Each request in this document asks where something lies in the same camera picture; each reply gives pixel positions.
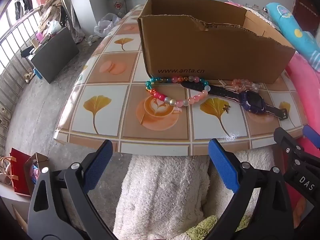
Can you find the white fluffy blanket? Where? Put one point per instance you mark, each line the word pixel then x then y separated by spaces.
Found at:
pixel 160 192

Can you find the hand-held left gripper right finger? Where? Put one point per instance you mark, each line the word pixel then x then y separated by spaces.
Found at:
pixel 222 162

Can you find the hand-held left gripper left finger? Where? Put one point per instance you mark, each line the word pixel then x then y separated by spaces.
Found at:
pixel 97 165

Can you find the pink fleece blanket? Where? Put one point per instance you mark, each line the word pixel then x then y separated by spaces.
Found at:
pixel 303 85

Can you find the dark grey cabinet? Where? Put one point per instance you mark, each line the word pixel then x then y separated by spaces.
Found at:
pixel 53 52

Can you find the pile of bags and clutter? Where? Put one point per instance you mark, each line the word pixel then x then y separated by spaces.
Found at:
pixel 53 12

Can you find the pair of pale slippers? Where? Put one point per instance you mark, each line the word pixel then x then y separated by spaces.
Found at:
pixel 4 118

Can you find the tile pattern tablecloth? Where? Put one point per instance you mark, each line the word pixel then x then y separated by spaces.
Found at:
pixel 112 117

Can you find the metal balcony railing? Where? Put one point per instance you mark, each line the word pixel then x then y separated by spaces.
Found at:
pixel 15 62

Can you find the white plastic bag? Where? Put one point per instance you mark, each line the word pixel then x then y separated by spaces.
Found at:
pixel 106 25

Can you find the pair of beige shoes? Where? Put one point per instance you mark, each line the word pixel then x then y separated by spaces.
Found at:
pixel 28 77

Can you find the hanging dark garment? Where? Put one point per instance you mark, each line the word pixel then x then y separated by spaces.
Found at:
pixel 22 2

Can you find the brown cardboard box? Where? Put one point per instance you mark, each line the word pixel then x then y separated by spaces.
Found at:
pixel 212 55

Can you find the beige handbag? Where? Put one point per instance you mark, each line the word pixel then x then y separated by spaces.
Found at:
pixel 6 172

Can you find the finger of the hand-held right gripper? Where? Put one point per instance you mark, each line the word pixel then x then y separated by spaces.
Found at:
pixel 285 140
pixel 312 135

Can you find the brown paper bag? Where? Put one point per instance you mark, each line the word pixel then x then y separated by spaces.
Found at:
pixel 37 160

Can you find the light blue printed pillow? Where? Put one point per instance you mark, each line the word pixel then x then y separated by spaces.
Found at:
pixel 295 30

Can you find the silver abacus pendant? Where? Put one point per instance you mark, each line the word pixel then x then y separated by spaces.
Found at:
pixel 222 82

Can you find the red gift bag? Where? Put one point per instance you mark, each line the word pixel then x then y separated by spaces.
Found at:
pixel 18 172

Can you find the purple black wristwatch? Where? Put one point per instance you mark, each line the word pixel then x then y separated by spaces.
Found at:
pixel 250 102

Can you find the grey red patterned cloth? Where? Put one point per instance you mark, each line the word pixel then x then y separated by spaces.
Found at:
pixel 118 3

